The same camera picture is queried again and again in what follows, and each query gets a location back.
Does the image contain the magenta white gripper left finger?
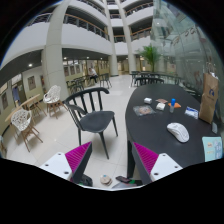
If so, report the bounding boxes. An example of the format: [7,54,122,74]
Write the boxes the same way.
[40,142,93,184]

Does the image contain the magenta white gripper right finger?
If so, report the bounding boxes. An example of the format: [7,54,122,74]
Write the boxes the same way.
[132,142,182,184]

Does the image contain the white computer mouse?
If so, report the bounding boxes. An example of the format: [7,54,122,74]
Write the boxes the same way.
[167,122,189,143]

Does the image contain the black phone on floor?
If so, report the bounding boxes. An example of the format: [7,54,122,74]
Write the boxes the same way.
[116,176,131,183]

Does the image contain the round wooden object on floor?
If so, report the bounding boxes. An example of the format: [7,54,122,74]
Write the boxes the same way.
[100,175,112,186]

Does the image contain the black oval table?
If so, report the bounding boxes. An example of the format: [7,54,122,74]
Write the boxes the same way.
[125,84,220,178]

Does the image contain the clear plastic snack bag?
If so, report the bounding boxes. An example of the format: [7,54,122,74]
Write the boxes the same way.
[133,105,155,116]

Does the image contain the black plastic chair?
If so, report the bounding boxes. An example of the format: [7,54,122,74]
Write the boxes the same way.
[64,87,117,157]

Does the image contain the white square packet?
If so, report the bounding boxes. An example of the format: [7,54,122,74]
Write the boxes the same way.
[156,103,166,111]

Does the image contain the light blue printed card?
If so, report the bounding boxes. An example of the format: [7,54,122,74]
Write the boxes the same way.
[202,137,223,162]

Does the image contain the near white lattice chair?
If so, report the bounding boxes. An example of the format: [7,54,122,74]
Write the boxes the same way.
[11,109,41,144]

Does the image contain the white lattice chair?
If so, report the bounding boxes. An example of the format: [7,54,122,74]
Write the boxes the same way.
[11,109,41,144]
[43,85,65,113]

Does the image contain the small white box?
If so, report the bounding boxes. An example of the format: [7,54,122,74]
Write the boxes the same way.
[144,98,152,104]

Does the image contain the orange flat card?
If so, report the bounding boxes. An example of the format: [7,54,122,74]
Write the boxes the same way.
[174,103,181,108]

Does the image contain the brown flat card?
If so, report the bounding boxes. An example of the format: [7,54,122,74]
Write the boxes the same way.
[156,99,168,103]

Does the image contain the small blue-capped bottle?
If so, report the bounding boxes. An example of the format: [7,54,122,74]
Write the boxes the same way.
[170,98,176,113]

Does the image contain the white blue tissue packet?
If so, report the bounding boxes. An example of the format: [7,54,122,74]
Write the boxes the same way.
[185,107,199,119]

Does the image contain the far white lattice chair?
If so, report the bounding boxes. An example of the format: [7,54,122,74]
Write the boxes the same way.
[43,85,65,113]

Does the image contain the wooden round table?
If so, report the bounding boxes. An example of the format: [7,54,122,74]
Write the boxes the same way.
[5,94,40,122]

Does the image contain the distant black chairs group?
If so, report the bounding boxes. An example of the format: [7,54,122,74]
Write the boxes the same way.
[66,73,112,94]

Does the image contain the distant black table set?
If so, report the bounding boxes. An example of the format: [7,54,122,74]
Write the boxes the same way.
[131,71,181,86]

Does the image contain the seated person in white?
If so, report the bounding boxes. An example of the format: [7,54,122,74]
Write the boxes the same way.
[89,68,98,83]

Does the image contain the brown paper bag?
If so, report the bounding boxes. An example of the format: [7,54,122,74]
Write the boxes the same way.
[199,73,219,124]

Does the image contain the green potted palm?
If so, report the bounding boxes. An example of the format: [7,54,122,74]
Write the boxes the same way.
[138,44,160,71]

